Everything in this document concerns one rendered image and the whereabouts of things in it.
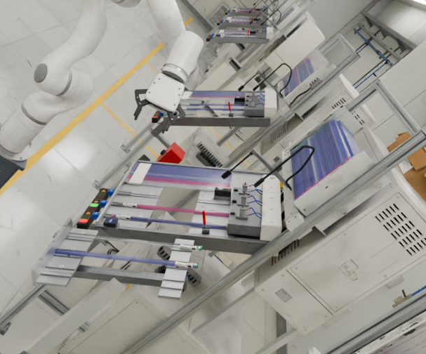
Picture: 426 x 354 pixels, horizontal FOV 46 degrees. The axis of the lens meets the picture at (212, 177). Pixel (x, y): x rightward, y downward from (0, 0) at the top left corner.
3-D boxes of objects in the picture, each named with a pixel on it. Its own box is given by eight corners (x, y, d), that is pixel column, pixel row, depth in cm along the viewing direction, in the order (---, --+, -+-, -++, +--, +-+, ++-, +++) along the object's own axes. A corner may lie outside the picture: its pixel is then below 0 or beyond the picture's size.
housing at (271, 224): (258, 254, 203) (261, 224, 197) (260, 199, 247) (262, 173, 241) (278, 256, 202) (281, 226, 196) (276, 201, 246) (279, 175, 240)
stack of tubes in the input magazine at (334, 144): (295, 199, 192) (351, 156, 183) (290, 151, 239) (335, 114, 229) (316, 221, 195) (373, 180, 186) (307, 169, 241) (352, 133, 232)
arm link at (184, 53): (166, 76, 161) (161, 60, 152) (182, 43, 164) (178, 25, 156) (190, 83, 159) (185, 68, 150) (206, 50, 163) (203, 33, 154)
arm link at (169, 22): (152, 19, 177) (180, 89, 166) (141, -12, 162) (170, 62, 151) (176, 10, 177) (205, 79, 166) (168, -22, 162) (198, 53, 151)
